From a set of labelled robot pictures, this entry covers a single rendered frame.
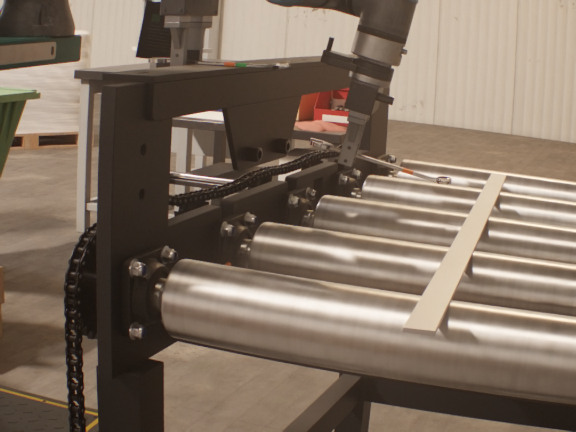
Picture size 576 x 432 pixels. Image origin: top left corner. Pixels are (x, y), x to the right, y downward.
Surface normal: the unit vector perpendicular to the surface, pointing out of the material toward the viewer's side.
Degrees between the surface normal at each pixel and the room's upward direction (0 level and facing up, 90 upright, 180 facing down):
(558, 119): 90
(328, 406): 0
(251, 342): 115
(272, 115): 90
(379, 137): 90
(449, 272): 0
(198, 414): 0
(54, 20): 70
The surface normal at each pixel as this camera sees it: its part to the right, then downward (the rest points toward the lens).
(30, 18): 0.18, -0.14
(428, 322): 0.06, -0.98
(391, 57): 0.44, 0.33
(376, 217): -0.23, -0.54
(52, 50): 0.96, 0.11
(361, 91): -0.18, 0.18
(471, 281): -0.30, -0.27
